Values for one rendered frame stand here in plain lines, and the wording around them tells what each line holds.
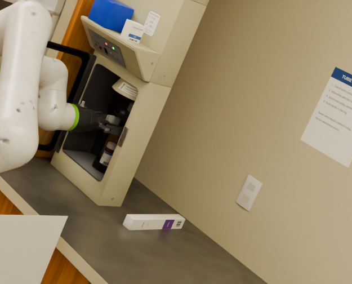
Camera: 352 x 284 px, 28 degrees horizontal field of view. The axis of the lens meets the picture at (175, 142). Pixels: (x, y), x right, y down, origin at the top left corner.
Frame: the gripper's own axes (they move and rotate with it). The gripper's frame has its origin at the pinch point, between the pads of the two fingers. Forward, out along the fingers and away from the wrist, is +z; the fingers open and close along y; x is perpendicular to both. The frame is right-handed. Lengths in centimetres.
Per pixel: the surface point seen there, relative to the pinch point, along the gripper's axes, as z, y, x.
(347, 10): 30, -46, -69
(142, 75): -15.2, -12.7, -22.8
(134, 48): -22.7, -12.0, -30.3
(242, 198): 30, -40, 7
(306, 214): 30, -66, -2
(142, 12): -10.6, 2.6, -40.4
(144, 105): -9.0, -13.3, -13.1
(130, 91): -7.4, -3.3, -14.2
